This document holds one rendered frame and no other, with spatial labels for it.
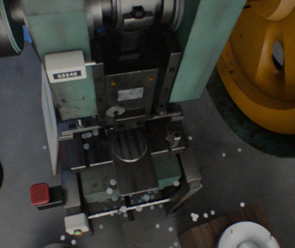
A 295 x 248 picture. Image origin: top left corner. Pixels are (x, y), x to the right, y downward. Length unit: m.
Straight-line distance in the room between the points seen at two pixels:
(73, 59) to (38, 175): 1.40
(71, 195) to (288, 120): 0.79
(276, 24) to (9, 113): 1.72
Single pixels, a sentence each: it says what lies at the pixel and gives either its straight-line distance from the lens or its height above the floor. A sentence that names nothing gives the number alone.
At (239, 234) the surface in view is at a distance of 1.51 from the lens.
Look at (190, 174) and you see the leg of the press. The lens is 1.23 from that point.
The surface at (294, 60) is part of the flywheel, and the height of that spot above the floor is 1.26.
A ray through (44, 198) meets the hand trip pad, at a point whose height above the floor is 0.76.
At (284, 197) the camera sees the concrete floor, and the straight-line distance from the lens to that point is 2.10.
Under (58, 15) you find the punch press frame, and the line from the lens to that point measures 0.53.
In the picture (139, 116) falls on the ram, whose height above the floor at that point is 0.97.
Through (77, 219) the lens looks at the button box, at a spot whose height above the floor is 0.63.
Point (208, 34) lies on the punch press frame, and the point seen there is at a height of 1.33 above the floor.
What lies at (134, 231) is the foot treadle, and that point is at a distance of 1.64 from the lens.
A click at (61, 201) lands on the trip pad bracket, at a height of 0.70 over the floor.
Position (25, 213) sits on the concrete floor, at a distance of 1.89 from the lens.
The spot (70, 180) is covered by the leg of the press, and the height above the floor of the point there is 0.64.
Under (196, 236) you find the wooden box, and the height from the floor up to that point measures 0.35.
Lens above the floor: 1.79
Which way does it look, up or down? 63 degrees down
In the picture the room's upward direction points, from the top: 11 degrees clockwise
